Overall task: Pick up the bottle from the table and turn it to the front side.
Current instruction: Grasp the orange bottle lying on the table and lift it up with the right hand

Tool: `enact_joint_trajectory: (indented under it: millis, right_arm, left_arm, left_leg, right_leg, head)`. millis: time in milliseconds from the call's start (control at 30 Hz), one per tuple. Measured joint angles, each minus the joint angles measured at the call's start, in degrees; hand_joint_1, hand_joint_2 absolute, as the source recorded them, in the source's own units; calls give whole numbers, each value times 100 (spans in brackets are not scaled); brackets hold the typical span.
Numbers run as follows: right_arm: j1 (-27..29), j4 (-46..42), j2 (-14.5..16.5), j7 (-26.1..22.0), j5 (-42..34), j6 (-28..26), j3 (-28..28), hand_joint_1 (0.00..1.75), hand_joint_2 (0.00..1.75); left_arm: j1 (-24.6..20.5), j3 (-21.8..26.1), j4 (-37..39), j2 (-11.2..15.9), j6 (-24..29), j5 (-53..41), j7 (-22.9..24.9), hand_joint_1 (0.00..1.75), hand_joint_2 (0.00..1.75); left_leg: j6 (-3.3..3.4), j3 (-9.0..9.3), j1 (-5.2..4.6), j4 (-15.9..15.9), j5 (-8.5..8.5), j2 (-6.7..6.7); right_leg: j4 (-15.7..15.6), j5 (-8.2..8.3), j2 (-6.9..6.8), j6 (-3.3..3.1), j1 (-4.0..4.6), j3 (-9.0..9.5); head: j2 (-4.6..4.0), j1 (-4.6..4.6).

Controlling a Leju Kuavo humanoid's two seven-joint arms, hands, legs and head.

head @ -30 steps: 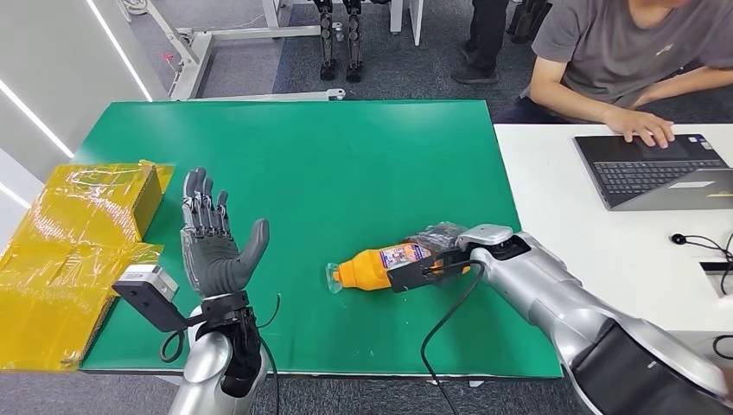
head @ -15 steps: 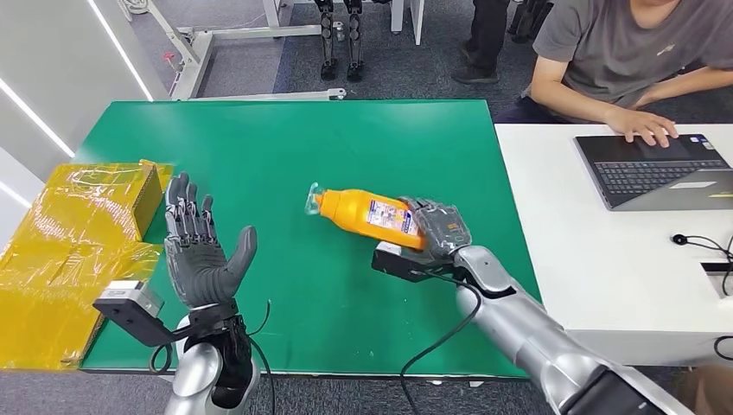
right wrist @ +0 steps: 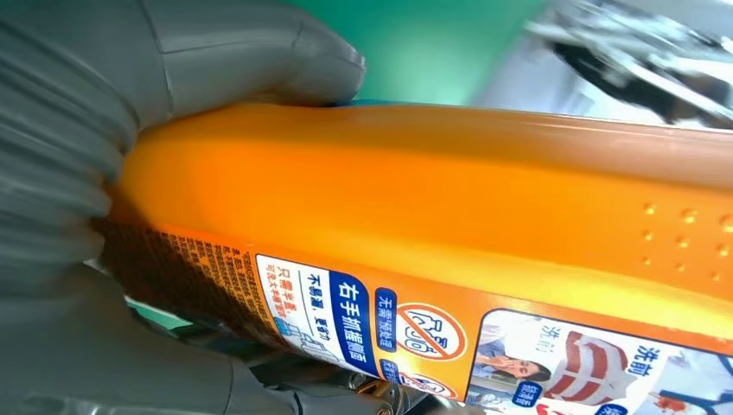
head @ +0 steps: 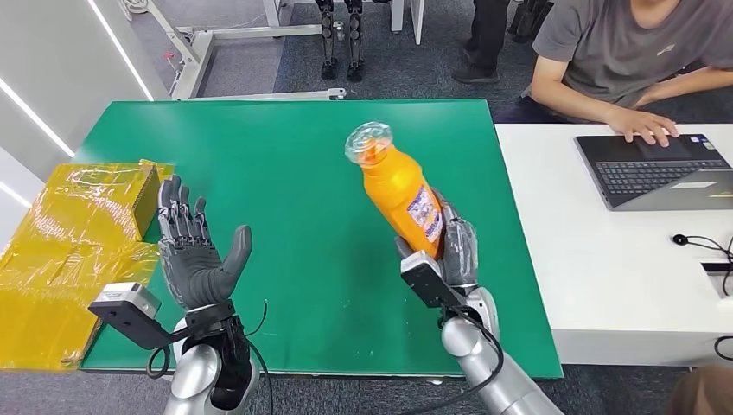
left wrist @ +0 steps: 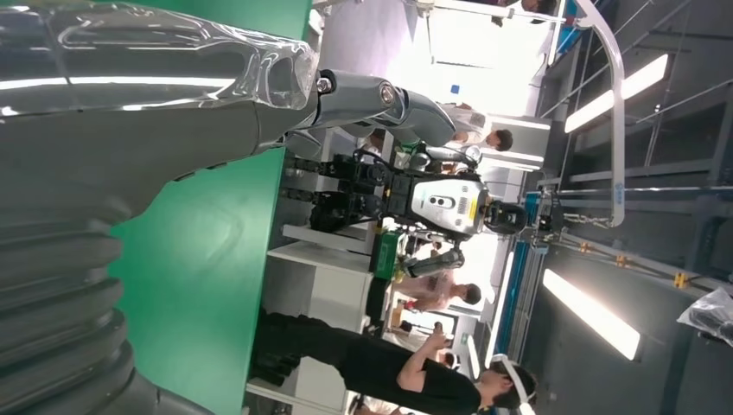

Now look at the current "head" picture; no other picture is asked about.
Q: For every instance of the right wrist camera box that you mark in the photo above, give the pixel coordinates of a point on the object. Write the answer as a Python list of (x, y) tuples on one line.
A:
[(426, 280)]

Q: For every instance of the green table mat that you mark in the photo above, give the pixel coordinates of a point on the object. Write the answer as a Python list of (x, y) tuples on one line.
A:
[(303, 189)]

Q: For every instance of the white furniture leg panel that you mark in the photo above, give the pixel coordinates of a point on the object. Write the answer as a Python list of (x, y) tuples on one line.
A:
[(417, 17)]

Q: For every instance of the dark grey laptop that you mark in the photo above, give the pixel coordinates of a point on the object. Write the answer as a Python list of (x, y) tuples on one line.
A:
[(647, 174)]

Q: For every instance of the white desk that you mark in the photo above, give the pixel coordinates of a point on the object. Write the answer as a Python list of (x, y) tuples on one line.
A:
[(607, 275)]

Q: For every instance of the black robot leg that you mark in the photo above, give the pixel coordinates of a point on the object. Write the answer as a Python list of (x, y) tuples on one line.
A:
[(355, 40), (328, 40)]

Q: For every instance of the white metal stand frame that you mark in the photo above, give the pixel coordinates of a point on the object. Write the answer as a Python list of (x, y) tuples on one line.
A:
[(192, 51)]

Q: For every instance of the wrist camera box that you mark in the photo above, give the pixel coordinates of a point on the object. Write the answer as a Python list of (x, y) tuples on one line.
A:
[(123, 312), (426, 280)]

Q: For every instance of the seated person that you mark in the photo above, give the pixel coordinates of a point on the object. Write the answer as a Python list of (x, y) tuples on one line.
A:
[(618, 46)]

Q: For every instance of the person's left forearm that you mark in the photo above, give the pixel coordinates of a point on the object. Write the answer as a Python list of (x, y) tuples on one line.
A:
[(687, 86)]

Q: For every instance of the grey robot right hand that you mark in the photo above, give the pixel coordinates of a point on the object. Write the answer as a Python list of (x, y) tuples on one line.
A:
[(461, 252)]

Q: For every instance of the standing person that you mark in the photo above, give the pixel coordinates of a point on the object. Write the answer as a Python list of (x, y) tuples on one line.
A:
[(487, 34)]

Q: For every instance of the person's right forearm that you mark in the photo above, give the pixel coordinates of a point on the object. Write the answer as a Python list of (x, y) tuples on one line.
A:
[(567, 97)]

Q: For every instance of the brown rounded object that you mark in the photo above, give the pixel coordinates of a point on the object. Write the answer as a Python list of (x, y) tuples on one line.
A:
[(704, 395)]

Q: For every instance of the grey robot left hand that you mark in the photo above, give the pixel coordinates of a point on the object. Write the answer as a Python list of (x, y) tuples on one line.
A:
[(192, 269)]

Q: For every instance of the yellow taped cardboard box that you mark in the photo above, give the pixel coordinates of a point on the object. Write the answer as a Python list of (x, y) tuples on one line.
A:
[(63, 258)]

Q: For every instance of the person's right hand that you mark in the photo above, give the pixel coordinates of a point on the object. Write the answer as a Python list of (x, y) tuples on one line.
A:
[(641, 121)]

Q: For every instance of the orange juice bottle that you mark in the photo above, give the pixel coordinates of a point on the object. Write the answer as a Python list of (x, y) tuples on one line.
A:
[(392, 189)]

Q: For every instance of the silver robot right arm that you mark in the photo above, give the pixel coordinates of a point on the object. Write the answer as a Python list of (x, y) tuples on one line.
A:
[(487, 366)]

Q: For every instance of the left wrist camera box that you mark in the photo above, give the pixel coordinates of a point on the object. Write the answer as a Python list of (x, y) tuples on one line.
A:
[(123, 312)]

